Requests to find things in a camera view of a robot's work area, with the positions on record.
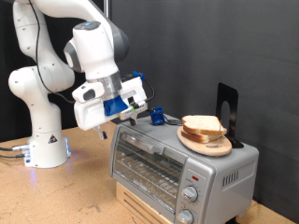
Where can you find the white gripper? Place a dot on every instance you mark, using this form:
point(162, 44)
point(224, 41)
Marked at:
point(90, 112)

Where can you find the white bread slice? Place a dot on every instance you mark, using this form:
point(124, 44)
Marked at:
point(202, 123)

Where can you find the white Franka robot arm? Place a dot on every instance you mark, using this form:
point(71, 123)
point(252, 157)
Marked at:
point(43, 77)

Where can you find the metal oven rack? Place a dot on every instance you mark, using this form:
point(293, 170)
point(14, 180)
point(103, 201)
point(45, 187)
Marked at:
point(155, 183)

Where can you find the silver oven knob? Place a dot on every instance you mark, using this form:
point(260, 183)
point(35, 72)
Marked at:
point(190, 193)
point(185, 217)

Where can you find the silver toaster oven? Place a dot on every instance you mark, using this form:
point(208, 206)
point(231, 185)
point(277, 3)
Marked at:
point(224, 165)

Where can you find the round wooden plate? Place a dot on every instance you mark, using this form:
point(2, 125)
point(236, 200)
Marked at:
point(211, 149)

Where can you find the black metal bookend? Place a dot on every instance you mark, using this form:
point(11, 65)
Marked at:
point(233, 102)

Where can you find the vertical metal pole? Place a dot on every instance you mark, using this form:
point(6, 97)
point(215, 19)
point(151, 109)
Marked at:
point(107, 6)

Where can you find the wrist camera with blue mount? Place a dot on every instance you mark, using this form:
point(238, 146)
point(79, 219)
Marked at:
point(113, 105)

